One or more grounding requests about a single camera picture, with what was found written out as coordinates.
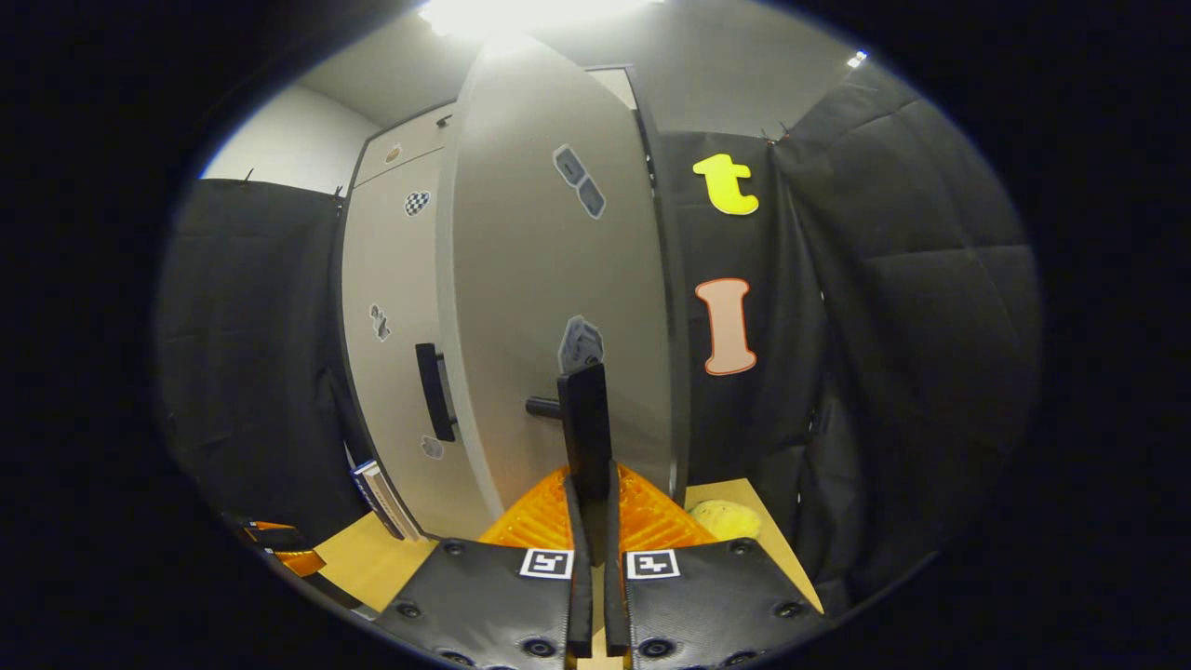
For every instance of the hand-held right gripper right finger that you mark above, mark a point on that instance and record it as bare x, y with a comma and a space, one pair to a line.
616, 614

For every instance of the grey cabinet drawer front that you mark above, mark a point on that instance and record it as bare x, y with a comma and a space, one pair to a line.
419, 149

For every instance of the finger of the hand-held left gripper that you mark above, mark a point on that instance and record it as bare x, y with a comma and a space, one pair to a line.
293, 558

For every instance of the grey double-door shoe cabinet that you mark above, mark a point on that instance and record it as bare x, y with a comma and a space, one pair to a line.
675, 372

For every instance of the blue book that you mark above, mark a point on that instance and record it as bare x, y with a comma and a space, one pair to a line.
365, 484

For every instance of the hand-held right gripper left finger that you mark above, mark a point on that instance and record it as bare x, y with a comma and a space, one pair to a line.
579, 614

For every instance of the yellow round sponge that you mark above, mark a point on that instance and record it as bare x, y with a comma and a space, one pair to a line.
726, 521

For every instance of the black backdrop cloth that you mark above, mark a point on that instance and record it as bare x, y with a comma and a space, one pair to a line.
930, 326

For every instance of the white book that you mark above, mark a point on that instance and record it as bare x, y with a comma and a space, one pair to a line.
395, 507

